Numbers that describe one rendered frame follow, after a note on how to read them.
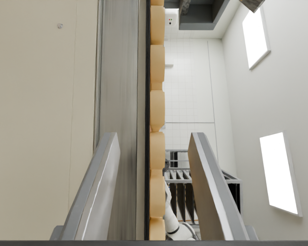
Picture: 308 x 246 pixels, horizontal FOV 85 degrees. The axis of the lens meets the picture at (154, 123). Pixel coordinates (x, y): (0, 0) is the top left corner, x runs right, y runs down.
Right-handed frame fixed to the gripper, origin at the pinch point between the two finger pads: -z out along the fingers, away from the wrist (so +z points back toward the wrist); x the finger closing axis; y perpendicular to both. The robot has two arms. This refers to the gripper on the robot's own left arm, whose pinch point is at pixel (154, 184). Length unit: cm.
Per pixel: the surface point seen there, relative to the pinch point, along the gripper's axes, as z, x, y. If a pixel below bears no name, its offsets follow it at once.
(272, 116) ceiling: -231, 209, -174
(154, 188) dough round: -5.6, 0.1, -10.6
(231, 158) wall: -268, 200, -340
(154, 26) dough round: -19.7, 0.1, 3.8
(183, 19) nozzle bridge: -79, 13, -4
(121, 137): -10.4, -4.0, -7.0
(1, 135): -9.8, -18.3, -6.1
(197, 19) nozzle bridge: -79, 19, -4
